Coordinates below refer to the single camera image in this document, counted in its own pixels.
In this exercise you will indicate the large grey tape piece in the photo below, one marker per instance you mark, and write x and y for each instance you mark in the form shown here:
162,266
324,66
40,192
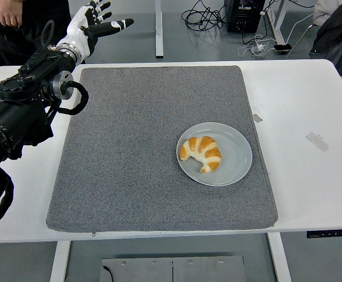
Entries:
317,141

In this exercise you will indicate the person's right hand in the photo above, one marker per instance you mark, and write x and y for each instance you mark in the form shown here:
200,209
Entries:
9,13

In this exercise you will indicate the small grey tape piece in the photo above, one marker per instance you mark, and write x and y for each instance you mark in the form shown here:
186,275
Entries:
257,117

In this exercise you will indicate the grey fabric mat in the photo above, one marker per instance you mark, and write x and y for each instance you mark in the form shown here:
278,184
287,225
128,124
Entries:
130,182

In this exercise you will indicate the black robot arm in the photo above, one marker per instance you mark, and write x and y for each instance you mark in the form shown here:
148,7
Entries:
15,117

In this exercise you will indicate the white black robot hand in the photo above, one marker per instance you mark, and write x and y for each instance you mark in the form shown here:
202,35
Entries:
78,32

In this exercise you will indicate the golden croissant bread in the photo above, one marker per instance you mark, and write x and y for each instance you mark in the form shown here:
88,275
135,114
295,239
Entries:
206,147

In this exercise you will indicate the grey round plate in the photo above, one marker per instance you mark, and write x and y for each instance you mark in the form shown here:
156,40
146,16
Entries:
235,164

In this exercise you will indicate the grey metal plate with screws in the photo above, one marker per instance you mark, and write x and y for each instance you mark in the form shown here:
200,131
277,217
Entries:
144,270

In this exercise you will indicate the dark jacket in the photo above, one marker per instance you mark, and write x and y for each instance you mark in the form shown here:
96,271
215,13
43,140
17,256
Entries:
335,38

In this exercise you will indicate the black computer box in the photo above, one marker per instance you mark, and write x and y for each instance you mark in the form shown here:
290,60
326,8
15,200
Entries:
244,17

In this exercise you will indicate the person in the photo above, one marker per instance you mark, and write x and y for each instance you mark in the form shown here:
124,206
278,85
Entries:
33,14

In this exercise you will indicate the white slanted desk leg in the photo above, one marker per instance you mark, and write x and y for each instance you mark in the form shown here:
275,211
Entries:
278,20

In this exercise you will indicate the black table control panel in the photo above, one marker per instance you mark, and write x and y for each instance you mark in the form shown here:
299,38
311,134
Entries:
332,233

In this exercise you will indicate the white table leg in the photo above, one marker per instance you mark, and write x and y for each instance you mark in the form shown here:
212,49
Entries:
278,258
60,261

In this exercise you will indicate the black phone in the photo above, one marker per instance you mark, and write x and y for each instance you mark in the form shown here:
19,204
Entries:
283,47

